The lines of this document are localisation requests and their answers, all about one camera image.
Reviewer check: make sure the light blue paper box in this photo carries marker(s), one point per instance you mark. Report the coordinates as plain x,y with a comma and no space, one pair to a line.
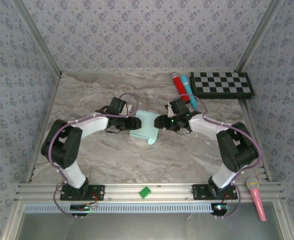
148,132

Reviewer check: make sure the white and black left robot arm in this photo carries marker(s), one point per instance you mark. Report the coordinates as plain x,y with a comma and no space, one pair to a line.
62,142

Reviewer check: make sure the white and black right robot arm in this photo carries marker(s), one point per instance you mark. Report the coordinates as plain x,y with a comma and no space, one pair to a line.
236,147

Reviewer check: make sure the black and white checkerboard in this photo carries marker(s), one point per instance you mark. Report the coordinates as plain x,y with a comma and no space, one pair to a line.
221,85

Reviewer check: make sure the green block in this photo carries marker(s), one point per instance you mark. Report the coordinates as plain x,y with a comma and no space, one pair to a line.
145,192

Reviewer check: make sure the pink toy microphone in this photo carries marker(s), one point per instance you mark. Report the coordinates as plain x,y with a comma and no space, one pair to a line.
257,197

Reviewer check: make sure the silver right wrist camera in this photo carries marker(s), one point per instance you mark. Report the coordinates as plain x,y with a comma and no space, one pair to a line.
170,112

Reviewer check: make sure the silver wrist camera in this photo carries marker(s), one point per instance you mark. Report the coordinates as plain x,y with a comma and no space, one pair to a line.
170,112
129,108

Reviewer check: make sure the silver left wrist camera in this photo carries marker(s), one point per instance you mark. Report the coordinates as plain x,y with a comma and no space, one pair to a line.
129,108

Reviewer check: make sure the aluminium mounting rail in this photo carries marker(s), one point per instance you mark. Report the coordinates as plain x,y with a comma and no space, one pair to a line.
166,191

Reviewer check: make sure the aluminium side rail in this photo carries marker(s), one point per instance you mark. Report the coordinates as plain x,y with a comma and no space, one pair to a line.
55,87
246,110

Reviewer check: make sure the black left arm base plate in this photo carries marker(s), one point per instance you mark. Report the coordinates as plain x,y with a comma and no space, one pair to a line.
98,191

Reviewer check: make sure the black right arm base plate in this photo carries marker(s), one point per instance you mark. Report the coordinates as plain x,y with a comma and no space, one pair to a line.
199,191

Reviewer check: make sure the aluminium frame post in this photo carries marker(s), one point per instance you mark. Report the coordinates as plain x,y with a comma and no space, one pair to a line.
38,37
259,37

